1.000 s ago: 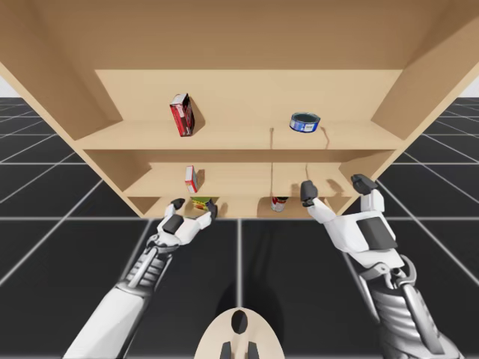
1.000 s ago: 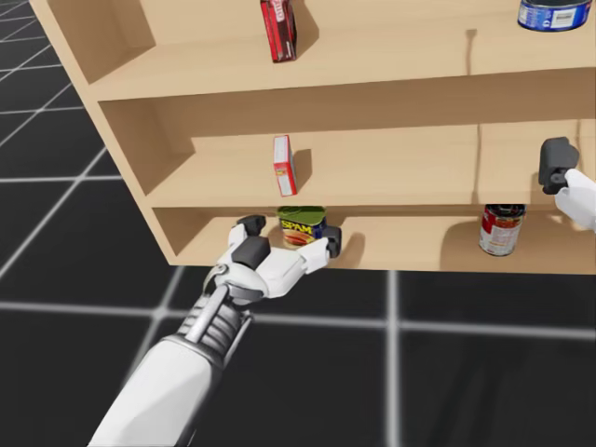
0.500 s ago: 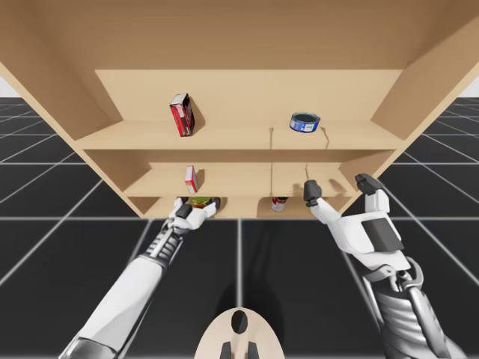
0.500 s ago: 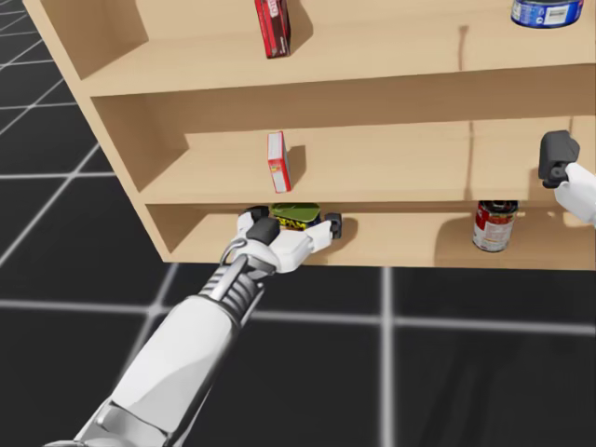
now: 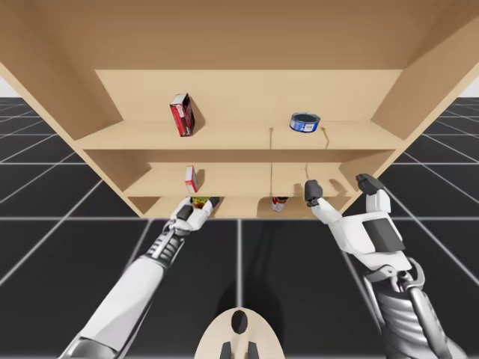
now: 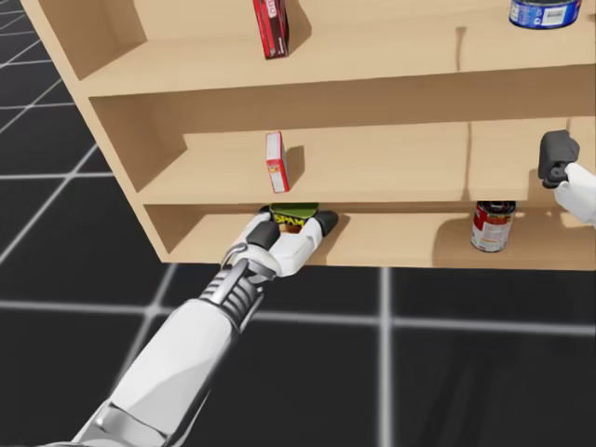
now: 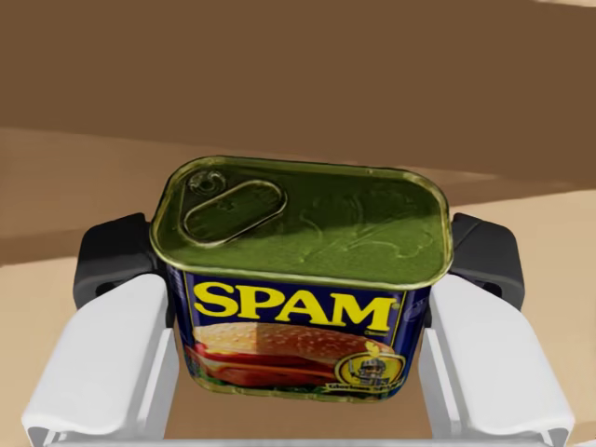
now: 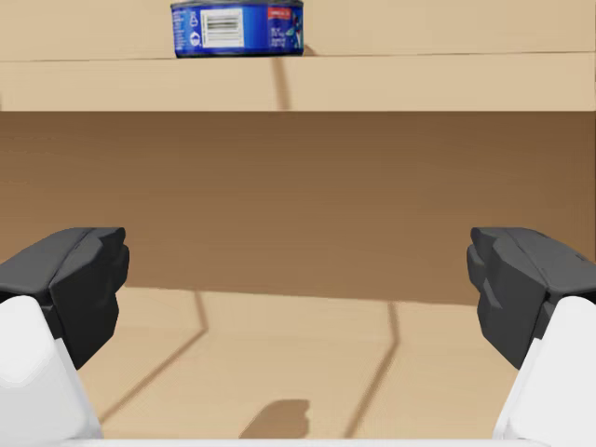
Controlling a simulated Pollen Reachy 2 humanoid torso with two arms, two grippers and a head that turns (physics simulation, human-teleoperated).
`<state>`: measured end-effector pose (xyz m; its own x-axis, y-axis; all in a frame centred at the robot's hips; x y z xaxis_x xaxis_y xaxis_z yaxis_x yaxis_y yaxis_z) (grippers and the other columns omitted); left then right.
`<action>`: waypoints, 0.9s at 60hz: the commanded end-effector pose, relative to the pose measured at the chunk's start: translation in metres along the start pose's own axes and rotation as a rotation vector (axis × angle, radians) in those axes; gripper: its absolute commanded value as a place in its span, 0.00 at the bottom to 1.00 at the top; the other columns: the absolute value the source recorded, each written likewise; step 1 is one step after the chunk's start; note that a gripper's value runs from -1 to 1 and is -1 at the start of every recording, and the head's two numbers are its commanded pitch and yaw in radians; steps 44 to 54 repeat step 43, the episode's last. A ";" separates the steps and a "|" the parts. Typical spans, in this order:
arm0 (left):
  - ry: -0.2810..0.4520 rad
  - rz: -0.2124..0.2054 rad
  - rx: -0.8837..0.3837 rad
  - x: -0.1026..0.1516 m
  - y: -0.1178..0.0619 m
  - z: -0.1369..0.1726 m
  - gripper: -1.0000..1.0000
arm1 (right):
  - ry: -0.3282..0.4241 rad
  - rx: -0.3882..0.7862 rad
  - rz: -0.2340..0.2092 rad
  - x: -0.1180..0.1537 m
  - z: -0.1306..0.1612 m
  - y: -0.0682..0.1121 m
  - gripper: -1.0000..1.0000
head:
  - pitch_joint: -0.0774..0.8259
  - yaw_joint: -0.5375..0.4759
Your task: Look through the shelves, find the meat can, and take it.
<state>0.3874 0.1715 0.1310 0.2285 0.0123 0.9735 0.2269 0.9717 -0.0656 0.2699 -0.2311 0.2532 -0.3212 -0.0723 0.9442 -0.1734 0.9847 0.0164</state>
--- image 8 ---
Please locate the blue flat can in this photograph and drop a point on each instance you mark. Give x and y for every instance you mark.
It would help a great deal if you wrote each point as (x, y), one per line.
(253, 28)

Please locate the pale wooden shelf unit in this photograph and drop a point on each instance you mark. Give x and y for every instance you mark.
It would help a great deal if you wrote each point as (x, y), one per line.
(298, 186)

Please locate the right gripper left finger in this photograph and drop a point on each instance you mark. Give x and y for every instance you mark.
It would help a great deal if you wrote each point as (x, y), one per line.
(56, 321)

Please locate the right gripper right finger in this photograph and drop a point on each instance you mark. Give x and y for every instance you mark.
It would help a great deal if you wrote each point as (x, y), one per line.
(535, 307)

